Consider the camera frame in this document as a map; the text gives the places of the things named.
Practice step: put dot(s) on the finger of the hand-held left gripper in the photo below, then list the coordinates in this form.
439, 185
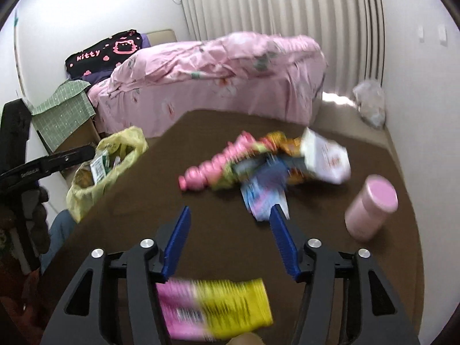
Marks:
68, 158

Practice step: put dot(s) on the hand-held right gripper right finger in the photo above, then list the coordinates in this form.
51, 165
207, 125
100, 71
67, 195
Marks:
284, 244

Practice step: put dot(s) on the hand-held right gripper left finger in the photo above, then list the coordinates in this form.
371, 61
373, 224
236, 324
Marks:
176, 244

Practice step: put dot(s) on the white packet with green label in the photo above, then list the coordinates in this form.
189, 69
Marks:
97, 167

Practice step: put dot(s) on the blue and pink wrapper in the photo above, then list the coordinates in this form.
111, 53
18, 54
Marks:
264, 194

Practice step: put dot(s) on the yellow plastic bag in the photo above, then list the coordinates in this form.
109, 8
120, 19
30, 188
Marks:
124, 158

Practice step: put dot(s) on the pink and yellow snack packet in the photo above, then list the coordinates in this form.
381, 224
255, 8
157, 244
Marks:
215, 305

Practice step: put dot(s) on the yellow green snack packet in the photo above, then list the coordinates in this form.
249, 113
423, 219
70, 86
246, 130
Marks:
224, 182

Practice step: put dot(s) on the orange snack packet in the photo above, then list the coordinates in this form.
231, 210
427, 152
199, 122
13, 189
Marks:
284, 143

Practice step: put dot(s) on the person's left hand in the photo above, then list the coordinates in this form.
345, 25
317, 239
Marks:
36, 205

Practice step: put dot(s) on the person's right hand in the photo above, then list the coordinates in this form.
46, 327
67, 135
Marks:
248, 339

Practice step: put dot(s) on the crumpled orange clear wrapper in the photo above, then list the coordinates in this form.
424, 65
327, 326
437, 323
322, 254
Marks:
84, 179

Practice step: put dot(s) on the green checked cloth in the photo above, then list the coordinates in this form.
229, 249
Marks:
61, 111

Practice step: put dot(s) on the person's leg in blue jeans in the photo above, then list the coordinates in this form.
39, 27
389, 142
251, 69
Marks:
59, 230

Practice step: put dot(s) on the pink caterpillar toy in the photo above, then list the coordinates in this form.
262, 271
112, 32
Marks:
212, 167

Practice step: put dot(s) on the pink bottle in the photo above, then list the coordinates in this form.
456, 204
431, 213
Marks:
370, 208

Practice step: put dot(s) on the black cat print blanket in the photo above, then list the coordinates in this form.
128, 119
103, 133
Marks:
100, 55

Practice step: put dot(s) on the bed with pink floral sheet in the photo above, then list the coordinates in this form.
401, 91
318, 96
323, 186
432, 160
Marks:
233, 104

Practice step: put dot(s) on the beige headboard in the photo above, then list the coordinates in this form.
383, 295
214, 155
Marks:
163, 37

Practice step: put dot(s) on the white plastic bag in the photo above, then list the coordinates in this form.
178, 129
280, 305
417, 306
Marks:
370, 102

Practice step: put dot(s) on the pink floral duvet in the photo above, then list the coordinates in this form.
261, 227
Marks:
215, 57

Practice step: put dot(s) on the white pleated curtain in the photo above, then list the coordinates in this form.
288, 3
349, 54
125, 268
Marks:
280, 7

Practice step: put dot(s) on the green wall sticker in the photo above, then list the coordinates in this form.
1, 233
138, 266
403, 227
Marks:
16, 18

